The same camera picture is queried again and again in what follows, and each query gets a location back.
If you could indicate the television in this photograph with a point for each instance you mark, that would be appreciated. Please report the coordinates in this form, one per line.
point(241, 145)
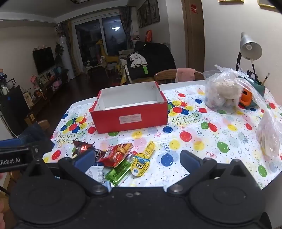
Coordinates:
point(44, 59)

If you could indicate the white standing air conditioner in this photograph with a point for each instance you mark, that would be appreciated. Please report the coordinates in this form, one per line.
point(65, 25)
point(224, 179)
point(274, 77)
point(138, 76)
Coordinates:
point(62, 52)

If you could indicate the blue denim jeans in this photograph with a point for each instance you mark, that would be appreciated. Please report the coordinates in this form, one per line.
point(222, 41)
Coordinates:
point(36, 136)

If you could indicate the red cardboard box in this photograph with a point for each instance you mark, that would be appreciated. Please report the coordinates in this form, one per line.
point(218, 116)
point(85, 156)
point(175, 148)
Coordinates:
point(132, 119)

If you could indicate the sliding glass door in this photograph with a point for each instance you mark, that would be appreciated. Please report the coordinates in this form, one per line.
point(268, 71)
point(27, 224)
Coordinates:
point(92, 41)

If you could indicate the brown candy packet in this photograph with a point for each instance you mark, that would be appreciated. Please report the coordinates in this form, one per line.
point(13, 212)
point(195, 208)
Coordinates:
point(99, 154)

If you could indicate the dark framed wall pictures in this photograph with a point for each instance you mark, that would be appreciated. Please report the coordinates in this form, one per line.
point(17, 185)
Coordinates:
point(148, 12)

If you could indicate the red wall ornament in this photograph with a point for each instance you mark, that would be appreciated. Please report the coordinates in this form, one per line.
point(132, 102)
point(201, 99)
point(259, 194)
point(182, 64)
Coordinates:
point(193, 8)

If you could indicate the green orange pen holder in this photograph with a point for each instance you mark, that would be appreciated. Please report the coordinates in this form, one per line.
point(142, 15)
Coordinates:
point(246, 96)

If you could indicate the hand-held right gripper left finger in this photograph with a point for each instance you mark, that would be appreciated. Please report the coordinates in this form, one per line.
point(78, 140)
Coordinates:
point(84, 158)

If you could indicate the green snack packet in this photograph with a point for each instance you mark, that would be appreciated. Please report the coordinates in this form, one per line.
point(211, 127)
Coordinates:
point(119, 174)

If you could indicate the white snack packet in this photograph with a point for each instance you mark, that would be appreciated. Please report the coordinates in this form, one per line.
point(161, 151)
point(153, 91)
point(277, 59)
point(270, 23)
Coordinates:
point(94, 172)

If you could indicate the red lion snack packet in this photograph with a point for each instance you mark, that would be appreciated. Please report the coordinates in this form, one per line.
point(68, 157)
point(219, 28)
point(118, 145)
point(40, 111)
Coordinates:
point(114, 155)

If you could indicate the black clothes pile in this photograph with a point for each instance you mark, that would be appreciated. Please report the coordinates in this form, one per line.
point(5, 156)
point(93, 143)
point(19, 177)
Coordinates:
point(158, 57)

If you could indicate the yellow giraffe toy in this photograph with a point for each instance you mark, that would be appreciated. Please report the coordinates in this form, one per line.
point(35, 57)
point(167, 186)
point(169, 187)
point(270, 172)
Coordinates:
point(110, 58)

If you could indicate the yellow cloth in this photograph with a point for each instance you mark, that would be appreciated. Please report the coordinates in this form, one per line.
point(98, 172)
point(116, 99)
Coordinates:
point(123, 74)

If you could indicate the wooden chair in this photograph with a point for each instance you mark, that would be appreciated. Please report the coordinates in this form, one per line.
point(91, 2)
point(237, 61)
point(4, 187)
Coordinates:
point(165, 77)
point(45, 125)

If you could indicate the pink cloth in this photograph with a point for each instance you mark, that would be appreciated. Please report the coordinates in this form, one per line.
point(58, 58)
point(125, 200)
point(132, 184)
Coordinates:
point(185, 74)

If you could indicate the black cabinet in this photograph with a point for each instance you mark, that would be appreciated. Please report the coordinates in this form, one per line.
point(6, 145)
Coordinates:
point(13, 110)

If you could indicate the copper foil snack packet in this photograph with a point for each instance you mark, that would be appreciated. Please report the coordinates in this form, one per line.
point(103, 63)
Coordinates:
point(81, 148)

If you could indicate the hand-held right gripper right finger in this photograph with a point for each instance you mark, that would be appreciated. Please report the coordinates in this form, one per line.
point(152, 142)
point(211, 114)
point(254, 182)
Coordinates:
point(189, 159)

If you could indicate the grey curtain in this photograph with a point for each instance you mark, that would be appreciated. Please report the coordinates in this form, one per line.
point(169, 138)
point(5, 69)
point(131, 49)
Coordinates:
point(70, 48)
point(127, 26)

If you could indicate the balloon printed tablecloth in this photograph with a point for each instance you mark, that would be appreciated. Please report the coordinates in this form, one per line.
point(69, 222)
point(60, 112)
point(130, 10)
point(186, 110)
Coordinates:
point(198, 132)

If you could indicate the silver desk lamp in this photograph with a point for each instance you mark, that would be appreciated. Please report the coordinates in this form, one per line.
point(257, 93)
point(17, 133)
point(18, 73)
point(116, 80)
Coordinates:
point(250, 48)

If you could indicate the clear plastic tub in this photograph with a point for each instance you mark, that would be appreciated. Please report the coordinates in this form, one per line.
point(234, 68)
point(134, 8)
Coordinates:
point(216, 101)

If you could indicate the yellow cartoon snack pouch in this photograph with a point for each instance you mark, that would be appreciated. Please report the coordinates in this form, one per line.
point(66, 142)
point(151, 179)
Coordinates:
point(140, 165)

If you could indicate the dark television cabinet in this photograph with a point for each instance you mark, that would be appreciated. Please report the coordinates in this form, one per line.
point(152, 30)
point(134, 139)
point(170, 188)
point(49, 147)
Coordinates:
point(50, 92)

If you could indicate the clear plastic bag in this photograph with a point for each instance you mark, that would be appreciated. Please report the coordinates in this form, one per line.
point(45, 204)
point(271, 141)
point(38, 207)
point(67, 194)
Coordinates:
point(229, 76)
point(269, 132)

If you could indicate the white cloth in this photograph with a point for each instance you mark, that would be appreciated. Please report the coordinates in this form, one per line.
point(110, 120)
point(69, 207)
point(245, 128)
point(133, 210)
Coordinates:
point(137, 59)

